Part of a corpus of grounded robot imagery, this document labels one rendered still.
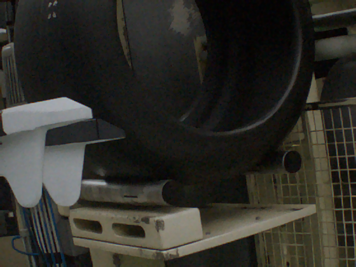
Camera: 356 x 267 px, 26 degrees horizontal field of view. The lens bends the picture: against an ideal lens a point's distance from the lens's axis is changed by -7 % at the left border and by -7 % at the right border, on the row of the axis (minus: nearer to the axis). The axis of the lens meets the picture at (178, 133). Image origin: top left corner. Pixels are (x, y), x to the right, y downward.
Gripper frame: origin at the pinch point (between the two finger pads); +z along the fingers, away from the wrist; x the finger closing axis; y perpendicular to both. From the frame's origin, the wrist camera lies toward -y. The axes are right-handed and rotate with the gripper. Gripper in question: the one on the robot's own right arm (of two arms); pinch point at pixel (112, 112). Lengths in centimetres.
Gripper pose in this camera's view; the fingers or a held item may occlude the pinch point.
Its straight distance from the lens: 52.8
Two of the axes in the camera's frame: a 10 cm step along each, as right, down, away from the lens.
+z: 9.9, -1.6, -0.5
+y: 1.6, 9.8, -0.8
